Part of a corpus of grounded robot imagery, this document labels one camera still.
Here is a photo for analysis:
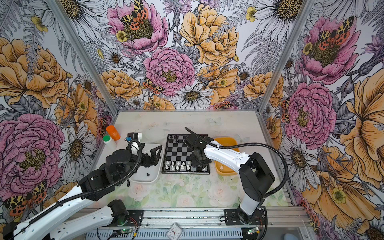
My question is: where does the white bottle green cap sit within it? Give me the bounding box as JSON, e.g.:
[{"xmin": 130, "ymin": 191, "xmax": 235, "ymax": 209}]
[{"xmin": 103, "ymin": 135, "xmax": 117, "ymax": 150}]

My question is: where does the small white clock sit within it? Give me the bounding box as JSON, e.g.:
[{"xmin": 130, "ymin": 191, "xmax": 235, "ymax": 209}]
[{"xmin": 166, "ymin": 223, "xmax": 183, "ymax": 240}]

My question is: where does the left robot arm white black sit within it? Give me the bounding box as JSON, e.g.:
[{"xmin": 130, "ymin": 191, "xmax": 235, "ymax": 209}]
[{"xmin": 3, "ymin": 140, "xmax": 163, "ymax": 240}]

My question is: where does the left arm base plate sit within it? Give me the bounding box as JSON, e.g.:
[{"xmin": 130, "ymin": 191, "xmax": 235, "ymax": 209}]
[{"xmin": 119, "ymin": 210, "xmax": 144, "ymax": 227}]

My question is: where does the black white chess board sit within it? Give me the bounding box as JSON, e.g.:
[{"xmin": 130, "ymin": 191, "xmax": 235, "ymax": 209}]
[{"xmin": 162, "ymin": 134, "xmax": 210, "ymax": 175}]

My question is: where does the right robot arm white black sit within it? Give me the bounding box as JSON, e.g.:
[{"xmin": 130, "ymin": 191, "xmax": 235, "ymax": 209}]
[{"xmin": 185, "ymin": 132, "xmax": 279, "ymax": 225}]

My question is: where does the white plastic tray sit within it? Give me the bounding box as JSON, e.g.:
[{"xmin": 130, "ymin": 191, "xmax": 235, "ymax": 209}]
[{"xmin": 130, "ymin": 144, "xmax": 165, "ymax": 185}]

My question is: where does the orange bottle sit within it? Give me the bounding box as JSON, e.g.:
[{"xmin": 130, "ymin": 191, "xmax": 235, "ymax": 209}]
[{"xmin": 106, "ymin": 125, "xmax": 121, "ymax": 141}]

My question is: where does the yellow plastic tray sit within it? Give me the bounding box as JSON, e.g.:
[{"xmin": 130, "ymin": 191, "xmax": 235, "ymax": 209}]
[{"xmin": 214, "ymin": 137, "xmax": 239, "ymax": 176}]

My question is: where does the aluminium frame rail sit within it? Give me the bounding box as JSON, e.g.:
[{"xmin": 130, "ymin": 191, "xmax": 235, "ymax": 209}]
[{"xmin": 139, "ymin": 207, "xmax": 310, "ymax": 229}]

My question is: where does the right black corrugated cable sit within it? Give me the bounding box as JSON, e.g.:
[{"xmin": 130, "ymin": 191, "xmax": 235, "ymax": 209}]
[{"xmin": 184, "ymin": 126, "xmax": 289, "ymax": 199}]

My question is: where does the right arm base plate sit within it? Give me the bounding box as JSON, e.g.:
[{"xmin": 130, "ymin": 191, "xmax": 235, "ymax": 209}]
[{"xmin": 224, "ymin": 208, "xmax": 268, "ymax": 226}]

